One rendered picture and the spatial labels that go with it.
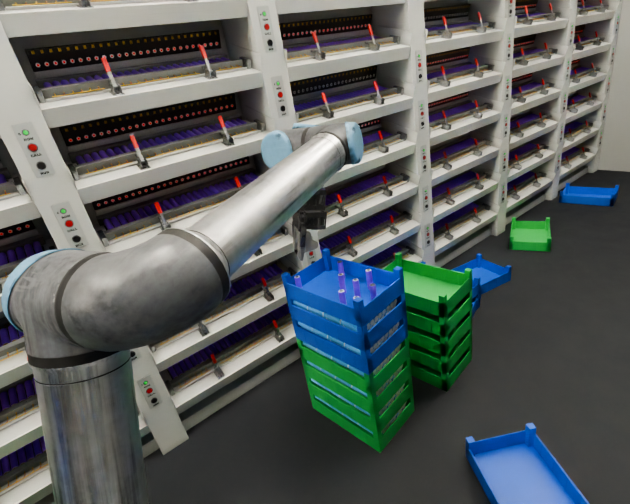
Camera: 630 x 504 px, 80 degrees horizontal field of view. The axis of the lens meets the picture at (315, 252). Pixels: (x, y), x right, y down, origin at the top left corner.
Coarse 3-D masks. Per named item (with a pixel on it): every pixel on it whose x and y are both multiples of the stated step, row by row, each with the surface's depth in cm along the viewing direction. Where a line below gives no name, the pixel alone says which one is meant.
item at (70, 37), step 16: (80, 32) 105; (96, 32) 107; (112, 32) 109; (128, 32) 111; (144, 32) 114; (160, 32) 116; (176, 32) 119; (16, 48) 98; (224, 48) 129; (144, 64) 116; (32, 80) 101; (240, 112) 137; (0, 144) 100; (64, 144) 109; (64, 160) 110
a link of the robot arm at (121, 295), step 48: (336, 144) 76; (240, 192) 57; (288, 192) 60; (192, 240) 44; (240, 240) 50; (96, 288) 39; (144, 288) 40; (192, 288) 42; (96, 336) 40; (144, 336) 41
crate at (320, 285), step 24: (312, 264) 123; (336, 264) 125; (360, 264) 117; (288, 288) 114; (312, 288) 119; (336, 288) 116; (360, 288) 114; (384, 288) 112; (336, 312) 102; (360, 312) 95
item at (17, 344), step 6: (12, 342) 101; (18, 342) 101; (24, 342) 102; (0, 348) 100; (6, 348) 100; (12, 348) 100; (18, 348) 101; (0, 354) 99; (6, 354) 100; (0, 360) 98
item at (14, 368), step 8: (0, 312) 107; (24, 352) 102; (8, 360) 100; (16, 360) 100; (24, 360) 100; (0, 368) 98; (8, 368) 98; (16, 368) 98; (24, 368) 99; (0, 376) 96; (8, 376) 98; (16, 376) 99; (24, 376) 101; (0, 384) 97; (8, 384) 99
